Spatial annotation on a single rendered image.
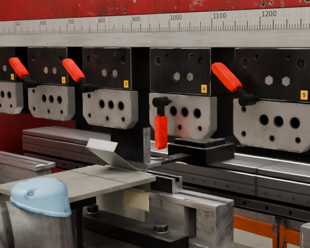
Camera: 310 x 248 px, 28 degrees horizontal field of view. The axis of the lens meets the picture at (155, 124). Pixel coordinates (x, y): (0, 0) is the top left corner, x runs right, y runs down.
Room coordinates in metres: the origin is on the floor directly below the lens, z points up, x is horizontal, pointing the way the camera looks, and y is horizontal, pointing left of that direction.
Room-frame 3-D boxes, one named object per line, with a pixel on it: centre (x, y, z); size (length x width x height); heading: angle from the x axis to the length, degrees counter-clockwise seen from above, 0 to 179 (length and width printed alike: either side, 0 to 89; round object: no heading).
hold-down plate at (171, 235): (1.22, 0.06, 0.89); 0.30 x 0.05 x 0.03; 46
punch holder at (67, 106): (1.44, 0.22, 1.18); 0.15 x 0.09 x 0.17; 46
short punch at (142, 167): (1.29, 0.05, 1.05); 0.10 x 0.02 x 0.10; 46
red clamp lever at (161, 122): (1.14, -0.01, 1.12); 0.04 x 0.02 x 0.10; 136
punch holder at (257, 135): (1.03, -0.22, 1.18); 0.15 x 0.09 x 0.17; 46
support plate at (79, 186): (1.18, 0.16, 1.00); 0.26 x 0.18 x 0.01; 136
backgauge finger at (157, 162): (1.41, -0.06, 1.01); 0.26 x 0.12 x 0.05; 136
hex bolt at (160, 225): (1.15, -0.01, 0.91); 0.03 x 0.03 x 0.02
